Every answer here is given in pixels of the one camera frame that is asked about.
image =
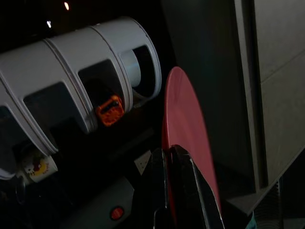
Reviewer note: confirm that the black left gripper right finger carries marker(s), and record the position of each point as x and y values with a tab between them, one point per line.
195	198

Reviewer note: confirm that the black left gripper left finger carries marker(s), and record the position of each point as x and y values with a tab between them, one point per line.
150	190

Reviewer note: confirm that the pink round plate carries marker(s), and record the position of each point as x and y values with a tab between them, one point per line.
186	114

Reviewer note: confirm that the grey cylindrical water filter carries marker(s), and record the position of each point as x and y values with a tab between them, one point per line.
95	202

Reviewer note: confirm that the orange plastic grid gadget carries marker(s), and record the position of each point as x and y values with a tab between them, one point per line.
109	112

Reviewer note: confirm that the white cartoon print mug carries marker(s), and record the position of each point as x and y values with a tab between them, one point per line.
38	168

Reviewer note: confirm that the white tiered storage tower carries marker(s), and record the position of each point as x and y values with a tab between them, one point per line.
66	59

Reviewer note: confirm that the white wall socket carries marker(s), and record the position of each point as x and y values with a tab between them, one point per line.
142	163

